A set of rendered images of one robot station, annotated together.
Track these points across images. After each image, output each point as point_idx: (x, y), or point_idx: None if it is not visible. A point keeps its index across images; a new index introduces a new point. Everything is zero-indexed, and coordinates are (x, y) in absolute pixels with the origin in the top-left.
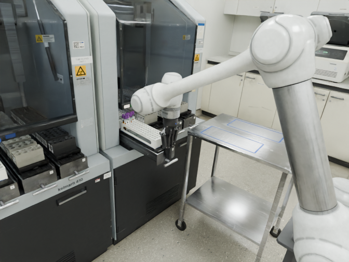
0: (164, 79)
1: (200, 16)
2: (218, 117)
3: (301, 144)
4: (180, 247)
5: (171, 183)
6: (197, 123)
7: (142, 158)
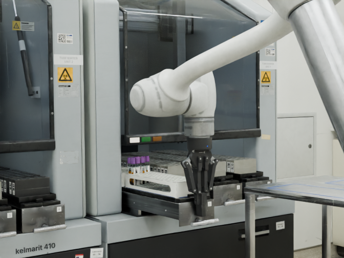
0: None
1: (265, 12)
2: (315, 177)
3: (326, 75)
4: None
5: None
6: (277, 198)
7: (162, 240)
